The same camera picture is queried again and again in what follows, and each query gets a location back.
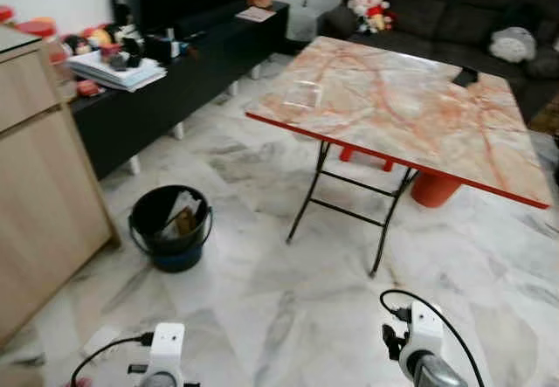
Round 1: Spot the white red booklet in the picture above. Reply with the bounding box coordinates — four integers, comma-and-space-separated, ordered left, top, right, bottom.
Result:
236, 6, 276, 23

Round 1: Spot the clear plastic wrapper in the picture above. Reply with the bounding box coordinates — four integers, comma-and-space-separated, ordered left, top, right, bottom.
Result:
281, 79, 324, 110

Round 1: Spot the black toy figure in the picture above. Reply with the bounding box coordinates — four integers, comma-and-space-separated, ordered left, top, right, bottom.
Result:
109, 0, 146, 70

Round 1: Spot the marble top folding table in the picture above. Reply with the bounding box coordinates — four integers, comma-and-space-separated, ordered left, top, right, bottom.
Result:
245, 36, 553, 276

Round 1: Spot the dark grey sofa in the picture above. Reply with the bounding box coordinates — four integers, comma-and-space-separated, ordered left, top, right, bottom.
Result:
319, 0, 559, 126

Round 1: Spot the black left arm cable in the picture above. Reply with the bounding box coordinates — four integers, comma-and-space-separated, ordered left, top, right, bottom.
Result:
70, 333, 155, 387

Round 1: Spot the black low console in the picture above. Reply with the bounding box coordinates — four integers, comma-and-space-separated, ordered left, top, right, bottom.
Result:
70, 3, 289, 178

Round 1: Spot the light wooden cabinet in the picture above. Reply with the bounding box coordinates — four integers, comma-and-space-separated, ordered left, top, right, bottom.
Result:
0, 27, 121, 344

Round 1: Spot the white plastic container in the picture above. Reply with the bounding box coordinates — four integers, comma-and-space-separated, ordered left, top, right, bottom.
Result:
288, 7, 321, 43

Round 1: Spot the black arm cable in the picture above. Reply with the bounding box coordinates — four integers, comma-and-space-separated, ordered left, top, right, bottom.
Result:
380, 289, 486, 387
70, 333, 155, 387

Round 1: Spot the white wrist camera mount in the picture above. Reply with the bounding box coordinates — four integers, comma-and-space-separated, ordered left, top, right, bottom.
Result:
397, 300, 446, 377
144, 322, 186, 386

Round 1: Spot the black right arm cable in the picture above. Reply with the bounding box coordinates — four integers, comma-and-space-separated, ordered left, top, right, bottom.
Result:
380, 289, 486, 387

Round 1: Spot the black plastic bucket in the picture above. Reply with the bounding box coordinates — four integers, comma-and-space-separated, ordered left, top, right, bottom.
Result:
128, 185, 213, 273

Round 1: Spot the crumpled plastic trash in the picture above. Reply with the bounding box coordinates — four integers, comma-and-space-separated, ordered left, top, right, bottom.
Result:
162, 192, 204, 239

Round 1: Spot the white paper stack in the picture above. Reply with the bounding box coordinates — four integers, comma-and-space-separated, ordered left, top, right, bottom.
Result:
68, 51, 167, 93

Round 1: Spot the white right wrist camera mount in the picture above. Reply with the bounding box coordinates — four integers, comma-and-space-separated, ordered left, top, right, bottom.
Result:
397, 300, 446, 377

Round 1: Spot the red lid jar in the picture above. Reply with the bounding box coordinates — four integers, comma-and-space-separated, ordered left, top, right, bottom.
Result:
17, 18, 69, 82

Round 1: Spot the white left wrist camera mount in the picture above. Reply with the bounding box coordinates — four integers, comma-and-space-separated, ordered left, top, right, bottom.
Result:
144, 322, 186, 386

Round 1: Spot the black phone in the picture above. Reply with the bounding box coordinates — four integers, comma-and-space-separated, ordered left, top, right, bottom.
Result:
452, 66, 479, 88

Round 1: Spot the dark grey cushion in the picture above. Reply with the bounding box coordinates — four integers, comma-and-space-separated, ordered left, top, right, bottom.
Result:
524, 46, 559, 79

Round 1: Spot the red plastic stool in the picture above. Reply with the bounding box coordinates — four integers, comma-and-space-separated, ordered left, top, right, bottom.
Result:
339, 145, 394, 171
411, 170, 461, 209

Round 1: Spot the cartoon boy plush doll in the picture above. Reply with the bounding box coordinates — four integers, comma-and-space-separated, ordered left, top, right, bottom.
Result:
348, 0, 396, 34

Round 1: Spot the small grey Totoro plush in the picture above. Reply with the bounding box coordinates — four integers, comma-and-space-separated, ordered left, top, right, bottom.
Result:
489, 27, 537, 63

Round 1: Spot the black box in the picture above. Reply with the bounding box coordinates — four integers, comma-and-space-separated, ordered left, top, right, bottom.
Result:
144, 33, 182, 63

